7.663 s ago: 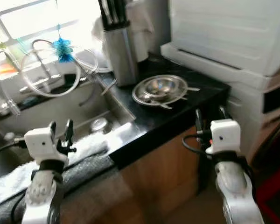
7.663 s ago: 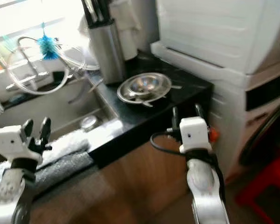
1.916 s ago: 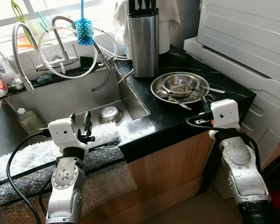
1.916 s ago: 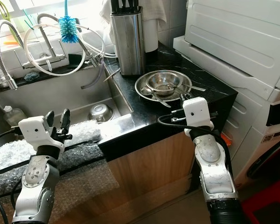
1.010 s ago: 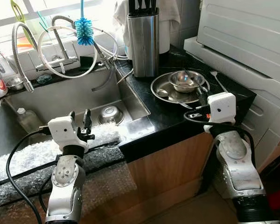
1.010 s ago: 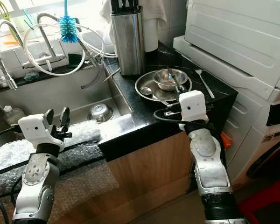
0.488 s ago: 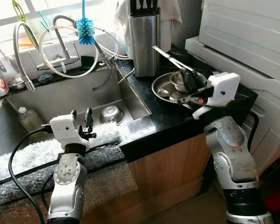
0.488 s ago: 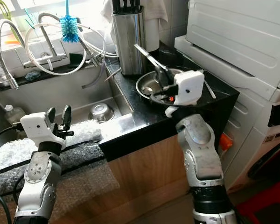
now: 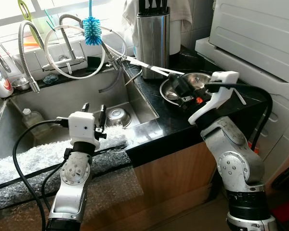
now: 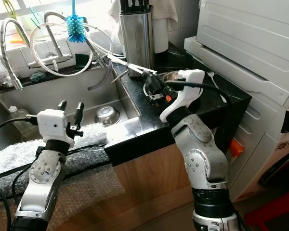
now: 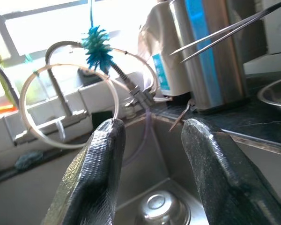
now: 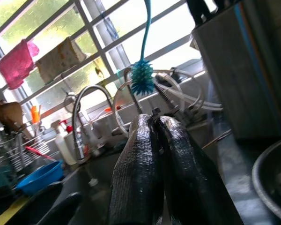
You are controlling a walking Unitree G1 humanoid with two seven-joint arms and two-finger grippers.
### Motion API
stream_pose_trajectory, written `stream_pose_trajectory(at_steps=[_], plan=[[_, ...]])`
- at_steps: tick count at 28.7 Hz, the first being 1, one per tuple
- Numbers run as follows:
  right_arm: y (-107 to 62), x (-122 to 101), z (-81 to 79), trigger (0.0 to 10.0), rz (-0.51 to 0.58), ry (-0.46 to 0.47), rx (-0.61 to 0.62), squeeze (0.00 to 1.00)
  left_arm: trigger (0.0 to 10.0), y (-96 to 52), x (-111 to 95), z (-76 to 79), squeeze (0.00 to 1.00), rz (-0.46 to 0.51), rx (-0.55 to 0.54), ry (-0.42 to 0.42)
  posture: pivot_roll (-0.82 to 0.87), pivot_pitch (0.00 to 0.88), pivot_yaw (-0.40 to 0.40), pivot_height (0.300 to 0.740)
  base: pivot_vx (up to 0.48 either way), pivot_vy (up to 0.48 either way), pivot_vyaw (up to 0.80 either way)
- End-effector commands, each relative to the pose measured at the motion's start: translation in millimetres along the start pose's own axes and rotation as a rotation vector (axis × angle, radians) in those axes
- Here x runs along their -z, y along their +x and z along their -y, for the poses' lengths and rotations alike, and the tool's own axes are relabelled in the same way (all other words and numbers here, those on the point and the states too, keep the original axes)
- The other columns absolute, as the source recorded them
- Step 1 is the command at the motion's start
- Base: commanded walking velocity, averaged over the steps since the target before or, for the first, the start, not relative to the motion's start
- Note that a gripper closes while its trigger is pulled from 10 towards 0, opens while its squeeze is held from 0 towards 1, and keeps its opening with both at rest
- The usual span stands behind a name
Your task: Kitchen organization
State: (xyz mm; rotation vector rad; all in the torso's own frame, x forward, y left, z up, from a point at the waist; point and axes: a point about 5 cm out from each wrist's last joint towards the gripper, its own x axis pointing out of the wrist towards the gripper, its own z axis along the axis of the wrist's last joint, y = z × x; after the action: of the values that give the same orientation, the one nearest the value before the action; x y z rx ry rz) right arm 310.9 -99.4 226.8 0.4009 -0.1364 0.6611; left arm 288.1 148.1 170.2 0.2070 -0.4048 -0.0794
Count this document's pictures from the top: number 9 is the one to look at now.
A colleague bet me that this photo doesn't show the silver metal tongs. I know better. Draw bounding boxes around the silver metal tongs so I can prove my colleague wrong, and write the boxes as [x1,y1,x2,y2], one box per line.
[119,56,184,77]

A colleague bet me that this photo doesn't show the small upturned steel bowl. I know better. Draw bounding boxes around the small upturned steel bowl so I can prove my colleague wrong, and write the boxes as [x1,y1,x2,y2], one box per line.
[105,108,132,128]

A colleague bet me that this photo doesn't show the stainless steel sink basin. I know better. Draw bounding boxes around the stainless steel sink basin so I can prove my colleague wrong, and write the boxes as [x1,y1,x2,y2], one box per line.
[0,67,159,162]

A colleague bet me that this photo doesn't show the white round container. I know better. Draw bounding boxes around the white round container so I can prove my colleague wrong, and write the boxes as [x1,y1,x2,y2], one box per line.
[168,18,183,56]

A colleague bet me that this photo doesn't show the steel knife block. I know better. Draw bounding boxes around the steel knife block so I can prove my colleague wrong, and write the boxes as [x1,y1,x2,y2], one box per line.
[136,0,171,80]

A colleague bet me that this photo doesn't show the green scrub sponge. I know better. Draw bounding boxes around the green scrub sponge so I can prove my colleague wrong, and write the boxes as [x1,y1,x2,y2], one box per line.
[42,73,59,86]

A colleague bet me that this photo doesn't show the clear plastic bottle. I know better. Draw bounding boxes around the clear plastic bottle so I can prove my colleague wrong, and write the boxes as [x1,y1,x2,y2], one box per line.
[21,108,47,136]

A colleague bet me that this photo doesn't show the chrome gooseneck faucet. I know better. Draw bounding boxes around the chrome gooseneck faucet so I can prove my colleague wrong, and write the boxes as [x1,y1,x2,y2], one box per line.
[42,13,88,74]

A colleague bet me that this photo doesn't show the clear bubble wrap sheet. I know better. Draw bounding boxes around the clear bubble wrap sheet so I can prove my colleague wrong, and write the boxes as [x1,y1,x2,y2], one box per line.
[0,132,145,224]

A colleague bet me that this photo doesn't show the small steel cup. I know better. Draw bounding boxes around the small steel cup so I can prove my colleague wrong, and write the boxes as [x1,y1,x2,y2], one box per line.
[10,77,31,91]

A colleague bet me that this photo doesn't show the flexible steel spring faucet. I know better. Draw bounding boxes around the flexible steel spring faucet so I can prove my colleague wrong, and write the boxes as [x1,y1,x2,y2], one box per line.
[17,20,45,93]

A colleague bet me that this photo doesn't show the blue bottle brush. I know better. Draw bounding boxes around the blue bottle brush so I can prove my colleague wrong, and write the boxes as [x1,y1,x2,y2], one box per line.
[82,0,103,47]

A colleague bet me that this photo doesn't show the wooden base cabinet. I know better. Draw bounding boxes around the wooden base cabinet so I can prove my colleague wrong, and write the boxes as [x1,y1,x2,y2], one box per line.
[0,142,220,231]

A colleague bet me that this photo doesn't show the white appliance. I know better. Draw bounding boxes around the white appliance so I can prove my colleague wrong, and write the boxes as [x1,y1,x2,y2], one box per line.
[195,0,289,194]

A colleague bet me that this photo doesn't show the small orange object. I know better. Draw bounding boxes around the small orange object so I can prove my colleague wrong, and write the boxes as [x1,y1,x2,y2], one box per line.
[249,140,261,155]

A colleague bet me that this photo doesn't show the white red pump soap bottle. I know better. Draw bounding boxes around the white red pump soap bottle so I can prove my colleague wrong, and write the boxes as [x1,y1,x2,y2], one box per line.
[0,64,14,99]

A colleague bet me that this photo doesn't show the green plastic utensil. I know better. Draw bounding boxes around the green plastic utensil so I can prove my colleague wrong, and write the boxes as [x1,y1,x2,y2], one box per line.
[17,0,32,23]

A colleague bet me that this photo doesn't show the red plastic stool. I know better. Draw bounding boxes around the red plastic stool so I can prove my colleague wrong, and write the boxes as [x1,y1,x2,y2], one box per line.
[271,199,289,230]

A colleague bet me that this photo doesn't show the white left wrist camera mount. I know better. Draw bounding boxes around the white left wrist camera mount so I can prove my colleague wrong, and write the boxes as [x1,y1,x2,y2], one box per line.
[67,111,101,148]

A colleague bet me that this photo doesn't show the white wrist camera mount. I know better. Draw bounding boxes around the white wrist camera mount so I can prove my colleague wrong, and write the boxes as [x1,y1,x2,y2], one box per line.
[187,71,247,125]
[67,111,101,148]

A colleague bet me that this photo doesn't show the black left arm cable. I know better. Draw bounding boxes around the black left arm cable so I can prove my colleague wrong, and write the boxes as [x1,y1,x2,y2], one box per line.
[12,117,71,231]

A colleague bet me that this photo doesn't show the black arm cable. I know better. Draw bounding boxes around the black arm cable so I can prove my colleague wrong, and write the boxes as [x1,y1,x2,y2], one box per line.
[12,117,71,231]
[204,81,273,153]

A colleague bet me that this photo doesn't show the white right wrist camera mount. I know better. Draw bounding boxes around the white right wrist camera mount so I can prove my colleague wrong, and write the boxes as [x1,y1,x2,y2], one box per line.
[187,71,247,125]

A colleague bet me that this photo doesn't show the white looped hose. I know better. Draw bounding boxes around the white looped hose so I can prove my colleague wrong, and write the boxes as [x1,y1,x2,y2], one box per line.
[44,25,135,80]

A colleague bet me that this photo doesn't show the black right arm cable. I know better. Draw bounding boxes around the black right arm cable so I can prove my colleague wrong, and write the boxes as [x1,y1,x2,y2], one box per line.
[204,81,273,153]

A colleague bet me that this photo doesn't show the hanging metal wire strainer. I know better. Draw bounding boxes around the hanging metal wire strainer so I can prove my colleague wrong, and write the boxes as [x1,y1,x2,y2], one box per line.
[0,24,13,73]

